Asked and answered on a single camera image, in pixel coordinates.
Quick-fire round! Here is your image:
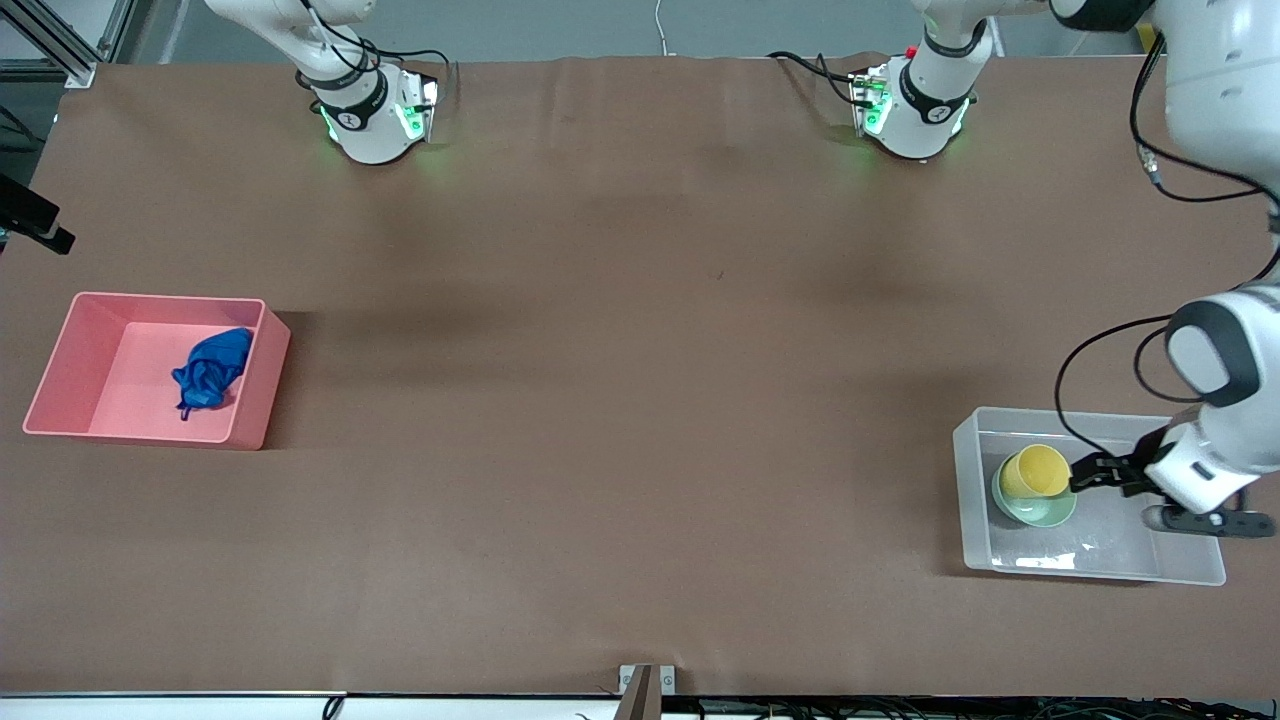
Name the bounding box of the blue cloth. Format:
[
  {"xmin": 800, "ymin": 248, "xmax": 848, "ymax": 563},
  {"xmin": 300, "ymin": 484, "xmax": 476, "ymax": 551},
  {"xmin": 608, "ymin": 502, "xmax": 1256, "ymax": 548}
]
[{"xmin": 171, "ymin": 327, "xmax": 255, "ymax": 422}]

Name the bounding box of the aluminium frame profile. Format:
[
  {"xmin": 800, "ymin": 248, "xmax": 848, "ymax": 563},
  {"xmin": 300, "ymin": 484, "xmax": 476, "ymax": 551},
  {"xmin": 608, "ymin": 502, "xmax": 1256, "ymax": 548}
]
[{"xmin": 0, "ymin": 0, "xmax": 136, "ymax": 91}]

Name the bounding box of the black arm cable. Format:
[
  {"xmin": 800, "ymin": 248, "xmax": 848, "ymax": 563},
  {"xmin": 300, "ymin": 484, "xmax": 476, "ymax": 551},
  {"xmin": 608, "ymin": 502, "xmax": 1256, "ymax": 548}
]
[
  {"xmin": 295, "ymin": 0, "xmax": 461, "ymax": 96},
  {"xmin": 1054, "ymin": 30, "xmax": 1280, "ymax": 463}
]

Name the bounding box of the yellow plastic cup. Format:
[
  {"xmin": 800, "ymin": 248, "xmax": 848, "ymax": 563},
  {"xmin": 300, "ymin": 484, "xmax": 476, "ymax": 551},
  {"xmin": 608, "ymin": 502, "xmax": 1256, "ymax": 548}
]
[{"xmin": 998, "ymin": 444, "xmax": 1073, "ymax": 501}]

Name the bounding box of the clear plastic box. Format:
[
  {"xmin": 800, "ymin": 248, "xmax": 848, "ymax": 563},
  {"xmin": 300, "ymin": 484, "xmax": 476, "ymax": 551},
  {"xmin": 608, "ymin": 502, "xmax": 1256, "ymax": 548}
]
[{"xmin": 952, "ymin": 406, "xmax": 1227, "ymax": 587}]

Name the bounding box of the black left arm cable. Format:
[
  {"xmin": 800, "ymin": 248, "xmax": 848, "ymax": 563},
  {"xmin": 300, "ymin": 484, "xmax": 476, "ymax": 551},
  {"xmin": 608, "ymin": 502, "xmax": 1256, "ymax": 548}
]
[{"xmin": 1054, "ymin": 30, "xmax": 1280, "ymax": 463}]

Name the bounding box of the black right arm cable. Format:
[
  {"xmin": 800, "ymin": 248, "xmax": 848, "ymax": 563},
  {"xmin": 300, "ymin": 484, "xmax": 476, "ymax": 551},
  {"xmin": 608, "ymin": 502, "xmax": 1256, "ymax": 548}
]
[{"xmin": 295, "ymin": 0, "xmax": 461, "ymax": 96}]

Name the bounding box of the pink plastic box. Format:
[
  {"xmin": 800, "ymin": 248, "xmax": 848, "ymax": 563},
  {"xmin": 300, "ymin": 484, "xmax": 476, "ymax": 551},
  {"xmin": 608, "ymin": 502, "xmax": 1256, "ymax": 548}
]
[{"xmin": 22, "ymin": 292, "xmax": 292, "ymax": 451}]

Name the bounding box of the mint green bowl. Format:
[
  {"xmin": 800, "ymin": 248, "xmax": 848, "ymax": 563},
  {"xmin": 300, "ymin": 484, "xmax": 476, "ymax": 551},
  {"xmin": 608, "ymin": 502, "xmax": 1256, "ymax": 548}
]
[{"xmin": 990, "ymin": 455, "xmax": 1079, "ymax": 529}]

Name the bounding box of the table cover sheet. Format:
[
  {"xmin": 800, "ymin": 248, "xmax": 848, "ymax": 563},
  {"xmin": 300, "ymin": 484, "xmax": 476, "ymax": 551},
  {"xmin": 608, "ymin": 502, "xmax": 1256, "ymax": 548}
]
[{"xmin": 0, "ymin": 52, "xmax": 1280, "ymax": 698}]

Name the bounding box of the black left base cable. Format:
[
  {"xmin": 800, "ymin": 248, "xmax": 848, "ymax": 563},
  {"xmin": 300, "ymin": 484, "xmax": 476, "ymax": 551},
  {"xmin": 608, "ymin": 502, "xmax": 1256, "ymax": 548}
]
[{"xmin": 767, "ymin": 50, "xmax": 873, "ymax": 111}]

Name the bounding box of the metal table edge bracket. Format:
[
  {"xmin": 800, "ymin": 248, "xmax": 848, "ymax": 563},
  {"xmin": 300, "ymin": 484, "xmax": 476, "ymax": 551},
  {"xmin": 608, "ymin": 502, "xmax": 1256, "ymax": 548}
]
[{"xmin": 618, "ymin": 663, "xmax": 677, "ymax": 720}]

